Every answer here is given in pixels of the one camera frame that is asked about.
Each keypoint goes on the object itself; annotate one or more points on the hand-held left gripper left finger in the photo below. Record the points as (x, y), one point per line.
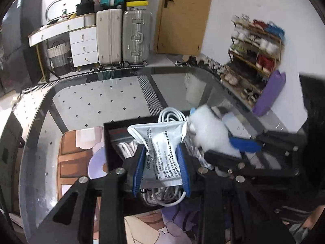
(137, 169)

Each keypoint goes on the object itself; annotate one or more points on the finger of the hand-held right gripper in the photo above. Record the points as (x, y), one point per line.
(226, 161)
(245, 145)

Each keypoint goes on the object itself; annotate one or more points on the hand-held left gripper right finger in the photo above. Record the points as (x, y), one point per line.
(184, 170)

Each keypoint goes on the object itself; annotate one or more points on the black storage box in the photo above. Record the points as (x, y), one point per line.
(114, 152)

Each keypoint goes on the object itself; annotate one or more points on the white printed foil pouch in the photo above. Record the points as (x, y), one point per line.
(160, 152)

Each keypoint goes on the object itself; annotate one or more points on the white cotton wad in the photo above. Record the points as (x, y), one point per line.
(213, 132)

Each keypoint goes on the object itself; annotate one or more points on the small white box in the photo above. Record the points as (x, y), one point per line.
(233, 120)

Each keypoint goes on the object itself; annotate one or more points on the purple bag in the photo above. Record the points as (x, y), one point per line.
(270, 94)

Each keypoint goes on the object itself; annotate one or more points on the printed table mat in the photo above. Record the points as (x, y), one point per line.
(78, 152)

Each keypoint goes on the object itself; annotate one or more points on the wooden shoe rack with shoes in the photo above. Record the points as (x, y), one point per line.
(254, 58)

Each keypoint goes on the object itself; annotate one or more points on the pile of shoes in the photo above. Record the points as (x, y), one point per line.
(203, 63)

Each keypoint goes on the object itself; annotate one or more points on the silver suitcase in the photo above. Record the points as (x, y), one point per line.
(137, 38)

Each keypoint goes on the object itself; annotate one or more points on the cream suitcase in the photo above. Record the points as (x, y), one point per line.
(109, 38)

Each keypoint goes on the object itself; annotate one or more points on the woven basket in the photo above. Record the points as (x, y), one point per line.
(59, 58)

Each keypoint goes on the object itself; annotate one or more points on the white dressing desk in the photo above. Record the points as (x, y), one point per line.
(81, 43)

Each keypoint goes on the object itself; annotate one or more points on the wooden door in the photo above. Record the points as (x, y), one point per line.
(185, 17)

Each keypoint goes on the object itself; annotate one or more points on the yellow black box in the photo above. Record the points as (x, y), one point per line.
(137, 5)

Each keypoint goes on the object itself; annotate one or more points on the dark grey refrigerator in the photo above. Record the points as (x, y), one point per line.
(22, 43)

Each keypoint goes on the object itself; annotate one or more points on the black bag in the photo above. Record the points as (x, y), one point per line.
(85, 3)

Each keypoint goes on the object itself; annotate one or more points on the clear water bottle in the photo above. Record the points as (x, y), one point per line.
(64, 10)

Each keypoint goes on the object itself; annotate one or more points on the oval mirror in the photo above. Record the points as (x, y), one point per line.
(54, 3)

